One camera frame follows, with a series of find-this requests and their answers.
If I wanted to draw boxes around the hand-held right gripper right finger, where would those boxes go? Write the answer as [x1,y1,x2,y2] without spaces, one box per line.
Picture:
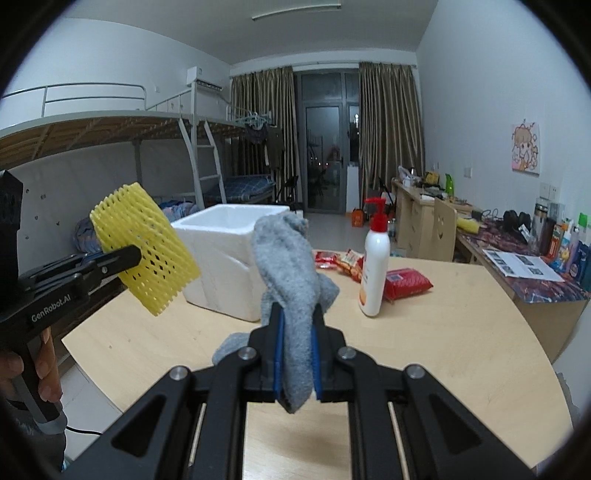
[313,309,539,480]

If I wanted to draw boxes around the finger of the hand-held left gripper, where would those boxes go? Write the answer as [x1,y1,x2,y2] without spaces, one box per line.
[76,246,141,296]
[18,253,100,283]

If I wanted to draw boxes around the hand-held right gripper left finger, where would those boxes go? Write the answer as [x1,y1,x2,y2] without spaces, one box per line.
[62,302,284,480]

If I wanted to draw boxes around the grey sock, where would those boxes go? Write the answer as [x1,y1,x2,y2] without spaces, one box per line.
[212,213,341,414]

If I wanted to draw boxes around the white foam box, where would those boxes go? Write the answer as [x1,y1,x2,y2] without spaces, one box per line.
[170,204,291,322]

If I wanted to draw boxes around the person's left hand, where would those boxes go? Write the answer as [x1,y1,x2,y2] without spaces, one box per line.
[0,327,61,403]

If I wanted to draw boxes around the red snack packet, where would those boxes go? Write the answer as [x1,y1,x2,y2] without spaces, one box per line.
[314,250,345,273]
[335,249,365,282]

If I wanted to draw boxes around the white red pump bottle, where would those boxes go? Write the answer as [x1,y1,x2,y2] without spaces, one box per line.
[359,198,391,318]

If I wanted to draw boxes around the red wipes pack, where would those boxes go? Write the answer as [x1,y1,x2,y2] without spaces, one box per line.
[383,269,434,302]

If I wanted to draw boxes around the metal bunk bed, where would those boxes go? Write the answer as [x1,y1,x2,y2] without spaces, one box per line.
[194,104,283,206]
[0,83,232,259]

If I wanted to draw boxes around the blue plaid bedding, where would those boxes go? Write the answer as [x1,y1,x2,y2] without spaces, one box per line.
[205,175,275,199]

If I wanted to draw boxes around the black folding chair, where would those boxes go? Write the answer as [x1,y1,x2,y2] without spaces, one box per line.
[277,175,301,204]

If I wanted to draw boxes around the light wooden desk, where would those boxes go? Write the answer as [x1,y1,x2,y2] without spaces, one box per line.
[392,179,474,261]

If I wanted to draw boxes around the wooden smiley chair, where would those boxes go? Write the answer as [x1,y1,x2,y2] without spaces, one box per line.
[433,198,458,261]

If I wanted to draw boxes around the dark green jacket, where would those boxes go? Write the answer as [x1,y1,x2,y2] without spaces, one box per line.
[267,127,284,167]

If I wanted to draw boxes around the white air conditioner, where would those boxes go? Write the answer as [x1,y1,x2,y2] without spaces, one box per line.
[186,67,223,90]

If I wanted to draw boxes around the glass balcony door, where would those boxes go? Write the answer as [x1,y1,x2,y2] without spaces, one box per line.
[295,71,361,215]

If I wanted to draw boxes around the brown curtain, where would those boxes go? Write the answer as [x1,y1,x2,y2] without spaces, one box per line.
[230,66,296,204]
[359,61,426,204]

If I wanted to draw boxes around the printed paper sheet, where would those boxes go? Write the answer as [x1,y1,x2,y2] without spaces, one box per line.
[482,248,564,282]

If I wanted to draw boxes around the dark patterned tablecloth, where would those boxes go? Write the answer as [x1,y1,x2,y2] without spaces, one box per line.
[455,219,591,305]

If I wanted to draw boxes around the black headphones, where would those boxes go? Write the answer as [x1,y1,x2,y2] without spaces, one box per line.
[502,210,532,245]

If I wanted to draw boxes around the row of toiletry bottles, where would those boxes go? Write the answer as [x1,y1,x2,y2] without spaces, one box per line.
[533,198,591,284]

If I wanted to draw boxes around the ceiling tube light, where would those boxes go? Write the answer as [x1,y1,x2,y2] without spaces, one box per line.
[252,1,342,20]

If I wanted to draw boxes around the cartoon wall poster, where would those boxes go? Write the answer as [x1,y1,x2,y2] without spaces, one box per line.
[510,119,541,177]

